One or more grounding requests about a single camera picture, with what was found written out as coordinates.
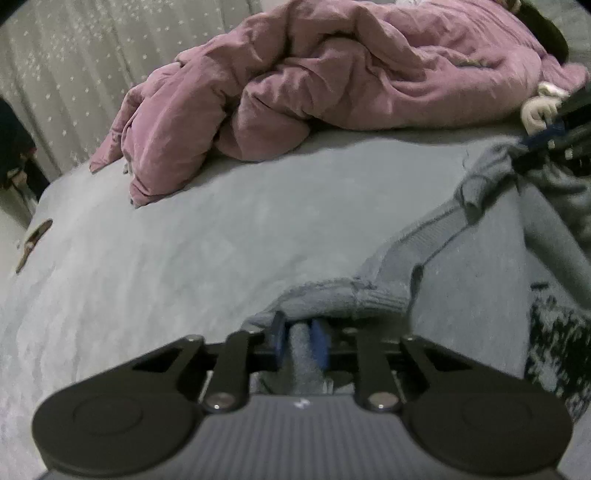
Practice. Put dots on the dark hanging jacket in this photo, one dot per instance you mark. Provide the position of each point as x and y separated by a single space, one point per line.
14 147

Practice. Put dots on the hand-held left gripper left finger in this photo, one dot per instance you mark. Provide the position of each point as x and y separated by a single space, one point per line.
278 339

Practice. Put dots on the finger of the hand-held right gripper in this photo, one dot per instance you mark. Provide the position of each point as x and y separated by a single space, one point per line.
535 160
545 134

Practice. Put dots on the black garment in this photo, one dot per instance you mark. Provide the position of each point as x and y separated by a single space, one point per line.
545 32

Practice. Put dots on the brown slipper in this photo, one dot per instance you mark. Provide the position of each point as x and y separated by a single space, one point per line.
34 237

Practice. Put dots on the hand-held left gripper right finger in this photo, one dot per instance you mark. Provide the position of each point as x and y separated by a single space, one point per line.
318 344

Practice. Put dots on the star-print curtain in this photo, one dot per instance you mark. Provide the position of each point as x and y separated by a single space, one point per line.
83 69

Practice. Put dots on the beige garment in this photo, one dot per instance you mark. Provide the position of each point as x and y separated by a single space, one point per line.
535 110

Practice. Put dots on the grey knit sweater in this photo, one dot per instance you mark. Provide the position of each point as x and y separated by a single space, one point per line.
461 240

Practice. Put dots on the pink duvet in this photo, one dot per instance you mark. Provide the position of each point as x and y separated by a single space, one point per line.
346 83

